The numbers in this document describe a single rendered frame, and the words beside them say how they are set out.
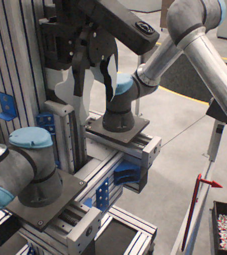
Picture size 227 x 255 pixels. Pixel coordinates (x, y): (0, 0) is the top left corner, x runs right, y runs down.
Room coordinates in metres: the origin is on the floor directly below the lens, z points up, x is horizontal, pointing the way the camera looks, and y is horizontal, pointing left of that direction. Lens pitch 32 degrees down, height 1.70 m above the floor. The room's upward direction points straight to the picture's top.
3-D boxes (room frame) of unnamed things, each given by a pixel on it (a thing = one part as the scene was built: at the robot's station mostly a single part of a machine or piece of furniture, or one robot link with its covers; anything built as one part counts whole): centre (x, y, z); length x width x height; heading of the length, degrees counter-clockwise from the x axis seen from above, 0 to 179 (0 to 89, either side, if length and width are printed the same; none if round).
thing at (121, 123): (1.06, -0.02, 1.09); 0.15 x 0.15 x 0.10
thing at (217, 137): (1.01, -0.48, 0.96); 0.03 x 0.03 x 0.20; 61
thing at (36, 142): (0.63, 0.25, 1.20); 0.13 x 0.12 x 0.14; 157
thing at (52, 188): (0.64, 0.24, 1.09); 0.15 x 0.15 x 0.10
